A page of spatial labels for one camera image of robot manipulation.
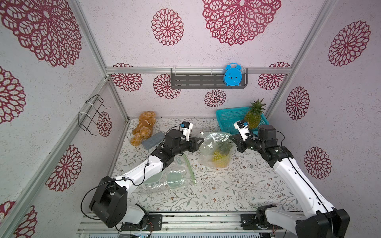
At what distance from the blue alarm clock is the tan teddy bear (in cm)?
56

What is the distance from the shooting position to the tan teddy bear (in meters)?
0.96

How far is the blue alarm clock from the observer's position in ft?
2.93
